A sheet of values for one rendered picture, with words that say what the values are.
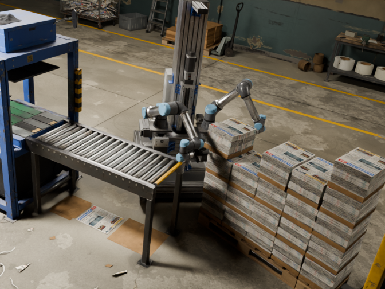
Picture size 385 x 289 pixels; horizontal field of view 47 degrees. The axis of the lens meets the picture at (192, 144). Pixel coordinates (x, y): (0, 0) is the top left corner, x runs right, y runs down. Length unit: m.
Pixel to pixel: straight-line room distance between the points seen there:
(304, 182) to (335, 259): 0.64
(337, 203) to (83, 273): 2.12
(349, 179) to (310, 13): 7.18
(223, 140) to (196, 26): 1.13
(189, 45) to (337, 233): 2.16
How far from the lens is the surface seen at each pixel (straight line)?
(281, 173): 3.65
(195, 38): 4.33
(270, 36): 10.52
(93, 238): 4.25
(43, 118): 4.55
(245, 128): 4.08
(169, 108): 3.89
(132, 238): 4.25
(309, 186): 3.54
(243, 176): 3.91
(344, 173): 3.37
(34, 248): 4.20
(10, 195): 4.37
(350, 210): 3.44
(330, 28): 10.17
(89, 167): 3.81
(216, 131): 3.94
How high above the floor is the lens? 2.74
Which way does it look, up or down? 27 degrees down
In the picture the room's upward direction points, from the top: 8 degrees clockwise
